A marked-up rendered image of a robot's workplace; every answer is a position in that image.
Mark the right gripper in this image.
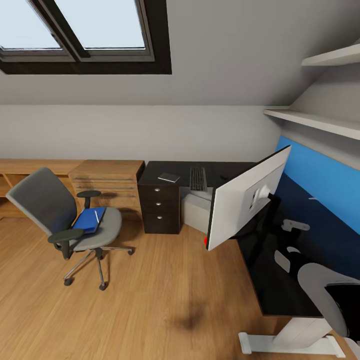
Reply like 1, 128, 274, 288
265, 216, 301, 241

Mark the keyboard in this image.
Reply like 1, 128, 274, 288
189, 167, 208, 193

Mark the swivel chair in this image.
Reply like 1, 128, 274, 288
6, 167, 134, 291

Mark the monitor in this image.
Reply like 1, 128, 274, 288
204, 144, 291, 251

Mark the folder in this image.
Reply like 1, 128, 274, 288
72, 207, 105, 234

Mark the notebook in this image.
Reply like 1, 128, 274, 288
158, 173, 180, 183

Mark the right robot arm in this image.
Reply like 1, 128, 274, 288
265, 216, 360, 346

